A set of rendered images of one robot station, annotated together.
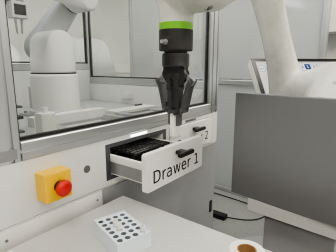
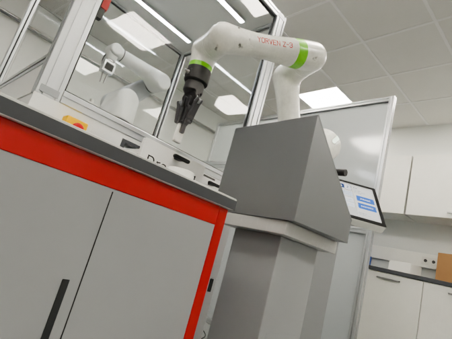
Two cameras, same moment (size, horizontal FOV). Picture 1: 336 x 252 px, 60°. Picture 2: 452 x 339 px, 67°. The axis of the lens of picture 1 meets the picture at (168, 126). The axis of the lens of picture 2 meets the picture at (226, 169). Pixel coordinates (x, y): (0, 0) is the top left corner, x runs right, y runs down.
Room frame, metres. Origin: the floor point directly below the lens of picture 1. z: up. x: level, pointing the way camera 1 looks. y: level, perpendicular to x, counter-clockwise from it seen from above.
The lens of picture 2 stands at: (-0.32, -0.40, 0.63)
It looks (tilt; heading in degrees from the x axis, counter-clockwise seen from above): 13 degrees up; 9
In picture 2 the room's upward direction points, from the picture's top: 16 degrees clockwise
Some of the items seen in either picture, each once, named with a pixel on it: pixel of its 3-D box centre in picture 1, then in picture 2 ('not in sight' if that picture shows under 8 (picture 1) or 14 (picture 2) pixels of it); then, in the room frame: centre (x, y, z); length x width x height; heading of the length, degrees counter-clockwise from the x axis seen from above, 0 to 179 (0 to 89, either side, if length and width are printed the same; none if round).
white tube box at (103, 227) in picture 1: (121, 232); not in sight; (0.61, 0.11, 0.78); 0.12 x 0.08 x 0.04; 37
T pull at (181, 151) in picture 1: (182, 152); (179, 159); (0.84, -0.04, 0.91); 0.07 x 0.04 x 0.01; 143
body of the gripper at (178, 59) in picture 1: (175, 69); (191, 95); (0.82, -0.02, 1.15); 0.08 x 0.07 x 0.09; 52
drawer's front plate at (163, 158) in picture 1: (175, 160); (172, 167); (0.85, -0.02, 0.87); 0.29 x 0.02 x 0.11; 143
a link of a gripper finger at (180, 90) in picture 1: (179, 94); (188, 110); (0.81, -0.03, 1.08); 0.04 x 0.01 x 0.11; 142
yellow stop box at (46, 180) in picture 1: (54, 184); (72, 130); (0.67, 0.28, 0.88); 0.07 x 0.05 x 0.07; 143
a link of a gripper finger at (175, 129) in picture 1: (176, 125); (179, 133); (0.82, -0.02, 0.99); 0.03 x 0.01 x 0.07; 142
